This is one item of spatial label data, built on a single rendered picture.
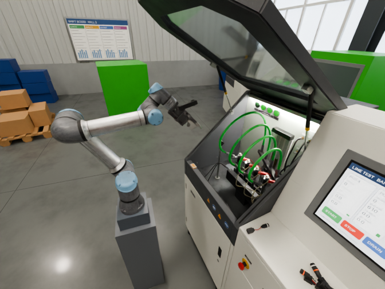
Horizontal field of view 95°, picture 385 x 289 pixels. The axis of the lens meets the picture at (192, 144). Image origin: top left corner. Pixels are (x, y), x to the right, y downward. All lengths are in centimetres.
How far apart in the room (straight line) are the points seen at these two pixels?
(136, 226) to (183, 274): 85
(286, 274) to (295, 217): 26
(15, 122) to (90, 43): 370
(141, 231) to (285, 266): 78
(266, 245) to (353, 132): 60
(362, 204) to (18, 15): 790
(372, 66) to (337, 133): 262
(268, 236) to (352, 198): 39
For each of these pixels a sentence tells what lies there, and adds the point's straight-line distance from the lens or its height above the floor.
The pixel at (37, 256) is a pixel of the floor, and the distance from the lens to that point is 248.
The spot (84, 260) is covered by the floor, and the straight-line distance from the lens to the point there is 223.
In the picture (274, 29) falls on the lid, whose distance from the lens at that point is 54.
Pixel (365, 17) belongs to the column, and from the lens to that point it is 489.
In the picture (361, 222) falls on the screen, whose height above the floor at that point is 123.
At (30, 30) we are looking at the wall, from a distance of 775.
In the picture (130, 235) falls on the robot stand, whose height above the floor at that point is 78.
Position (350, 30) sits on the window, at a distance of 550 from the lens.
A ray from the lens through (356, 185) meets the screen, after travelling 91.
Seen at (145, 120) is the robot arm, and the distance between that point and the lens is 88.
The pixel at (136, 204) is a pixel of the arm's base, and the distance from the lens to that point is 115.
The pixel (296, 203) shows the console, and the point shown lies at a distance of 104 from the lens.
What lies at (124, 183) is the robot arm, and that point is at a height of 112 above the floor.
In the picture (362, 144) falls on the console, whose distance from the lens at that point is 90.
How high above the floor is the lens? 181
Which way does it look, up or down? 32 degrees down
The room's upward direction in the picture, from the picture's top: 1 degrees clockwise
